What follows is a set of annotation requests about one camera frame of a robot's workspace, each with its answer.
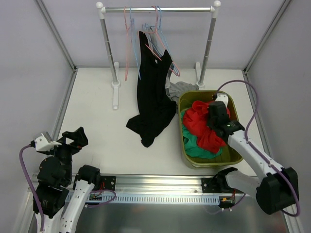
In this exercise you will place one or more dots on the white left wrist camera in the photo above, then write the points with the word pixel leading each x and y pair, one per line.
pixel 43 142

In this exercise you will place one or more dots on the aluminium right frame post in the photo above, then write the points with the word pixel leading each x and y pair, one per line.
pixel 268 32

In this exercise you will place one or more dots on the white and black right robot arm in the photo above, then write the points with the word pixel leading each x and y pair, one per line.
pixel 276 187

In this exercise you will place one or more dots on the red tank top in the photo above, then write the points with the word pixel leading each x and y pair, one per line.
pixel 195 120

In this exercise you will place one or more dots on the silver and white clothes rack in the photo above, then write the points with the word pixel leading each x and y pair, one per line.
pixel 200 68

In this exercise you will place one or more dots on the green tank top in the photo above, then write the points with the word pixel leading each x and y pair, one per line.
pixel 192 149

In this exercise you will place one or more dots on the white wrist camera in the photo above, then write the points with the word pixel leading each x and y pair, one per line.
pixel 221 97
pixel 43 142

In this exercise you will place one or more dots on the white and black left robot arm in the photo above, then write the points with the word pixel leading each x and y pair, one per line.
pixel 60 198

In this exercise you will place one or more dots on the aluminium left frame post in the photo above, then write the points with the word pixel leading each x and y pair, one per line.
pixel 52 27

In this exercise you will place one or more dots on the grey tank top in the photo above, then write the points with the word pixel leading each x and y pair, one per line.
pixel 175 90

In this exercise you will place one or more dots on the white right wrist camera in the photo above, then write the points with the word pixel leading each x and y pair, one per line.
pixel 221 97

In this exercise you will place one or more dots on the white slotted cable duct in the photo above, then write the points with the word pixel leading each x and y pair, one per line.
pixel 200 199

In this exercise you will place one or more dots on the aluminium frame post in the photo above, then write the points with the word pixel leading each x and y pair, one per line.
pixel 268 32
pixel 52 27

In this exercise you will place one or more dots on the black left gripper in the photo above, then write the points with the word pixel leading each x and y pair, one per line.
pixel 67 144

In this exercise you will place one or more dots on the black tank top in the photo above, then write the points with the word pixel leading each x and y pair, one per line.
pixel 155 108

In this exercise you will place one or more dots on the olive green plastic basket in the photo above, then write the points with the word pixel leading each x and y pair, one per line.
pixel 229 156

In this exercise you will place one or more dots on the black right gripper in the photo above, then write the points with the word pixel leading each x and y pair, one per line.
pixel 216 115

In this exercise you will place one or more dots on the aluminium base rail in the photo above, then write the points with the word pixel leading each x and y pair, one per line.
pixel 143 184

